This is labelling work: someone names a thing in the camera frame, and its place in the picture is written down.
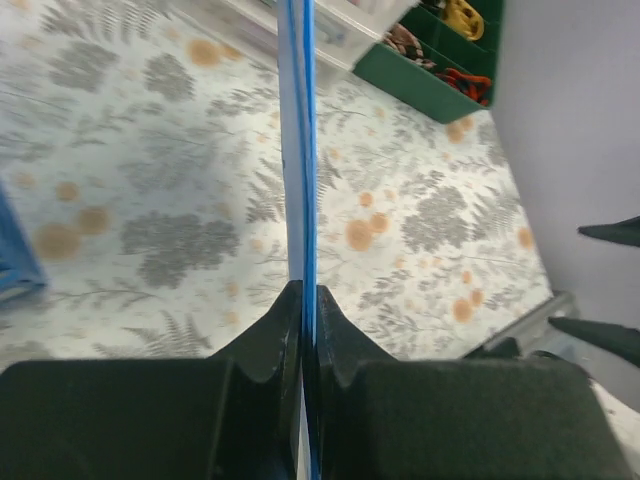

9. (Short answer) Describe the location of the blue plastic file rack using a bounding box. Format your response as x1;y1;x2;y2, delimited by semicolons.
0;188;47;304

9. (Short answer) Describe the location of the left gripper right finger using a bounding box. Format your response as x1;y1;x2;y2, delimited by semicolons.
316;285;395;479

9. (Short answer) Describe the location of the aluminium frame rail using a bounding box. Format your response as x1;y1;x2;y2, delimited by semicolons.
464;292;580;363

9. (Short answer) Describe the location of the blue notebook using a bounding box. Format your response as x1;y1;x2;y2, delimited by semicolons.
276;1;321;479

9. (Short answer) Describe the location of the green compartment tray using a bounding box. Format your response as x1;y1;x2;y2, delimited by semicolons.
354;1;505;124

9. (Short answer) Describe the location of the white drawer organizer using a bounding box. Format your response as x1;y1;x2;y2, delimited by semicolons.
226;1;415;70

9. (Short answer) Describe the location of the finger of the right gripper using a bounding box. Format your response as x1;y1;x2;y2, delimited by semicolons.
548;317;639;353
578;217;640;246

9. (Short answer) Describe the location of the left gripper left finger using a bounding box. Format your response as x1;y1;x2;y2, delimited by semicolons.
212;280;302;479

